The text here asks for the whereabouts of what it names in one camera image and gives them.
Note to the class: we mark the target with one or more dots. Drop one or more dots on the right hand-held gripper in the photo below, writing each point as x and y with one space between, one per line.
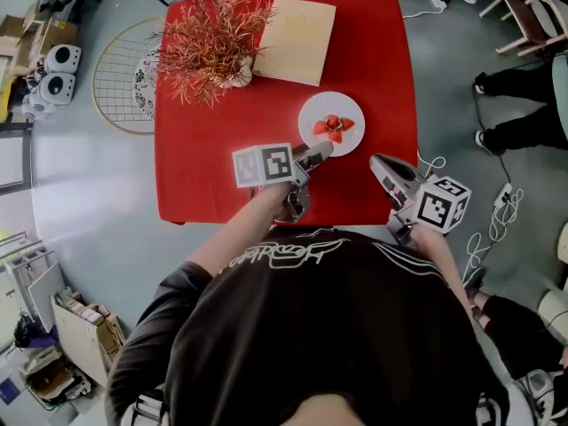
439 207

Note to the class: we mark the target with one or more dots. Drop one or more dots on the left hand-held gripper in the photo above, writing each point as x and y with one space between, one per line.
262 167

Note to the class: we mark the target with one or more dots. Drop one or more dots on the red strawberry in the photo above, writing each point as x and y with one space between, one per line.
320 128
347 123
335 136
332 120

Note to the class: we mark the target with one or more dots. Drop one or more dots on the white round plate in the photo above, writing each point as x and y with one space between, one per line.
350 142

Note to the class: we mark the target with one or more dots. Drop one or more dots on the person's left forearm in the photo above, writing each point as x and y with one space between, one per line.
239 233

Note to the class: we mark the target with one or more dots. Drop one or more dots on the person's right forearm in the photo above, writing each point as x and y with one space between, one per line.
439 260

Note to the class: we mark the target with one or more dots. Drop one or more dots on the red square table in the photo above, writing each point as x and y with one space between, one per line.
199 167

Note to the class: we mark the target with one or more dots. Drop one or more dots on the pink bubble vase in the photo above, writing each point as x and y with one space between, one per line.
237 76

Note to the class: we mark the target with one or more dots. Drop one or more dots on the beige flat book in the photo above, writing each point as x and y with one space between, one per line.
297 38

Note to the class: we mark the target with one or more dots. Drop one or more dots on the dried red plant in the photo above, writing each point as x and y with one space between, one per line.
208 42

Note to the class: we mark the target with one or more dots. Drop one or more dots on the person's black printed shirt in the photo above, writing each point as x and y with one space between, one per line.
310 326

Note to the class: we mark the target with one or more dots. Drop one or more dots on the floral patterned cushion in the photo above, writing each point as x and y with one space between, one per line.
145 84

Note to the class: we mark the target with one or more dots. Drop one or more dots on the light wooden stool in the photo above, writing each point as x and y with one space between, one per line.
528 25

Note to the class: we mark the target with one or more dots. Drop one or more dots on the white sneaker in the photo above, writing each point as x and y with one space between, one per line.
543 393

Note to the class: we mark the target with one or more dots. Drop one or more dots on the white round-eyed speaker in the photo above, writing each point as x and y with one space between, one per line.
55 88
62 58

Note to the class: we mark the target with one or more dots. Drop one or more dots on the cardboard box of books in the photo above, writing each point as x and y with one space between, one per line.
84 331

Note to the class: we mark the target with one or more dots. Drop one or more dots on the open cardboard box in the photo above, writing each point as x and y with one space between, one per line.
49 33

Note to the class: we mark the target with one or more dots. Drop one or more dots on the black framed panel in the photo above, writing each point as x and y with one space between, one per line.
15 158

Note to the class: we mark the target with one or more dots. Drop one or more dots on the white flat panel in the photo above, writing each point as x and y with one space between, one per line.
42 291

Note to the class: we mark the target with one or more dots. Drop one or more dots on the purple bag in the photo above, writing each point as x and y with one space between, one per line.
33 331

